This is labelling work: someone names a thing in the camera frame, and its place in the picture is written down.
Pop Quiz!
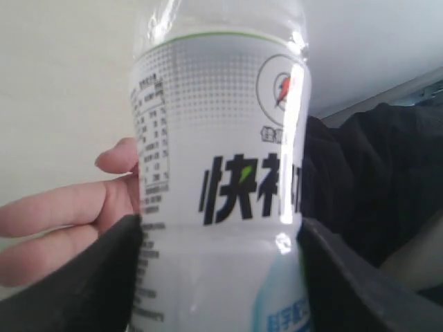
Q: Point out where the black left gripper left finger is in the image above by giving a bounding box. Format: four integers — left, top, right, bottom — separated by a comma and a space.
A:
1, 215, 143, 331

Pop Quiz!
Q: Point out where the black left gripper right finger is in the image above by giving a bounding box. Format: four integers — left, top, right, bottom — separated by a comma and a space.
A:
298, 218, 442, 331

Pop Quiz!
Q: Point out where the green lime label bottle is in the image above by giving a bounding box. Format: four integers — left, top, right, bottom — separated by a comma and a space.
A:
129, 1, 313, 331

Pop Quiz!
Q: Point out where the black sleeved forearm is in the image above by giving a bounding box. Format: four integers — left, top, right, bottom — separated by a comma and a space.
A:
301, 104, 442, 267

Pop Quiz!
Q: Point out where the person's open hand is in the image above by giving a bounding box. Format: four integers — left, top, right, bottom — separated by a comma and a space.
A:
1, 138, 141, 288

